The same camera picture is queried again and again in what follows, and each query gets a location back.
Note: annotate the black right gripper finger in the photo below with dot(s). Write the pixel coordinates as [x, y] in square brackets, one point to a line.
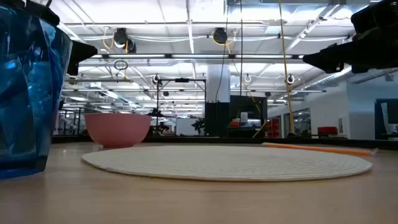
[329, 59]

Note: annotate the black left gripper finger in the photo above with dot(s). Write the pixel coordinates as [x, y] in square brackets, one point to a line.
[79, 51]

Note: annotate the blue faceted glass cup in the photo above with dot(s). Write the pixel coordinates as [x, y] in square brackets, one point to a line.
[28, 93]

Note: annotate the pink bowl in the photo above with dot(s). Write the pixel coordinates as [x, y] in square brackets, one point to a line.
[118, 130]

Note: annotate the orange drinking straw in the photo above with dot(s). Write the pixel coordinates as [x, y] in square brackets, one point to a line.
[317, 148]

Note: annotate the red box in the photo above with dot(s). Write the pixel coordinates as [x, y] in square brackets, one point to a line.
[327, 130]

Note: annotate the dark monitor screen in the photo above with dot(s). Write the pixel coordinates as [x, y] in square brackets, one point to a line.
[387, 118]

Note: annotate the black cabinet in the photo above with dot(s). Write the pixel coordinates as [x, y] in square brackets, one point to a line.
[248, 109]

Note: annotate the white building pillar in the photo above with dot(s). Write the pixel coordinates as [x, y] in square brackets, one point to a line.
[218, 82]

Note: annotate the long ceiling light strip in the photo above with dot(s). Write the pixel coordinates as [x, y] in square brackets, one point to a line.
[199, 56]

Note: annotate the white round woven placemat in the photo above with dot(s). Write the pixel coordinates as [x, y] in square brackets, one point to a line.
[227, 163]

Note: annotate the black metal table frame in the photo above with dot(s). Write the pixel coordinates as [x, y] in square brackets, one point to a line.
[217, 139]

